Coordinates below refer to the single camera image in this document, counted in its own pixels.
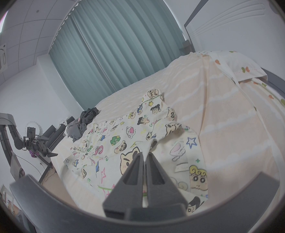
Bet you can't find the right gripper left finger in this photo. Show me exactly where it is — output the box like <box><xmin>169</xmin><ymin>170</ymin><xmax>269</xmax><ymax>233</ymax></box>
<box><xmin>102</xmin><ymin>153</ymin><xmax>145</xmax><ymax>219</ymax></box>

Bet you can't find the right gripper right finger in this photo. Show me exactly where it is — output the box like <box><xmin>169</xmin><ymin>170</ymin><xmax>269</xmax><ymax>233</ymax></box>
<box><xmin>144</xmin><ymin>153</ymin><xmax>189</xmax><ymax>215</ymax></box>

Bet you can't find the white printed pyjama top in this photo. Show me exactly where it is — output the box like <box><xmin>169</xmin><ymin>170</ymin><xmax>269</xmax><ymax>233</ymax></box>
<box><xmin>64</xmin><ymin>88</ymin><xmax>209</xmax><ymax>214</ymax></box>

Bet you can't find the bed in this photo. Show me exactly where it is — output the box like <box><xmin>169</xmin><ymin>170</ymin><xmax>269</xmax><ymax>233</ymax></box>
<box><xmin>39</xmin><ymin>0</ymin><xmax>285</xmax><ymax>216</ymax></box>

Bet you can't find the dark grey garment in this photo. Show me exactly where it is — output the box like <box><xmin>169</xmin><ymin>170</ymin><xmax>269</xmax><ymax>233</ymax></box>
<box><xmin>67</xmin><ymin>120</ymin><xmax>88</xmax><ymax>143</ymax></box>

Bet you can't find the black padded furniture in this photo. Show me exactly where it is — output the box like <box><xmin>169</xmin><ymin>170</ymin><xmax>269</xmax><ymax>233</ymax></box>
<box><xmin>39</xmin><ymin>117</ymin><xmax>75</xmax><ymax>146</ymax></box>

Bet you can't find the blue-green curtain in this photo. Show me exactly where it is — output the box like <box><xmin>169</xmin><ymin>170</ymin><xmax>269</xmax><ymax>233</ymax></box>
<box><xmin>49</xmin><ymin>0</ymin><xmax>185</xmax><ymax>107</ymax></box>

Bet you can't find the pale grey bedside table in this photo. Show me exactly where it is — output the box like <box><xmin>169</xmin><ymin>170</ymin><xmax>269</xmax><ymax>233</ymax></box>
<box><xmin>180</xmin><ymin>40</ymin><xmax>191</xmax><ymax>55</ymax></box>

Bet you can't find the white printed pillow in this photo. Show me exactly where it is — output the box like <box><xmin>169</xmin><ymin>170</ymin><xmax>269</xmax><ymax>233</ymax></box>
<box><xmin>214</xmin><ymin>50</ymin><xmax>268</xmax><ymax>82</ymax></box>

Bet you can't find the white ring light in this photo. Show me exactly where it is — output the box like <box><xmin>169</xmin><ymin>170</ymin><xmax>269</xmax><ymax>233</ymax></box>
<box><xmin>26</xmin><ymin>121</ymin><xmax>39</xmax><ymax>136</ymax></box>

